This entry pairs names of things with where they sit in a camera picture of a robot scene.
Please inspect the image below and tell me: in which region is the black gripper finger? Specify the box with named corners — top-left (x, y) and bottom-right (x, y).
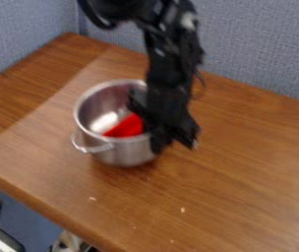
top-left (150, 130), bottom-right (173, 155)

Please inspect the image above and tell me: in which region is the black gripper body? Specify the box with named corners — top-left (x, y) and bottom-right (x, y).
top-left (125, 87), bottom-right (201, 151)

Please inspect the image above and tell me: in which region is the red block object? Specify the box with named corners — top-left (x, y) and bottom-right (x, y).
top-left (103, 113), bottom-right (144, 138)

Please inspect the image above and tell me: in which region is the stainless steel pot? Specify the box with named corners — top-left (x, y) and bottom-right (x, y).
top-left (70, 79), bottom-right (156, 167)

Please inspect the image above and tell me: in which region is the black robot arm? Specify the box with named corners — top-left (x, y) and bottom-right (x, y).
top-left (77, 0), bottom-right (202, 154)

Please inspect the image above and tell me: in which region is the white object under table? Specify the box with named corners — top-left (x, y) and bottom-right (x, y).
top-left (46, 230), bottom-right (98, 252)

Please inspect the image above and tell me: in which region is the grey white box corner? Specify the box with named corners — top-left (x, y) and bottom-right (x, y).
top-left (0, 228), bottom-right (26, 252)

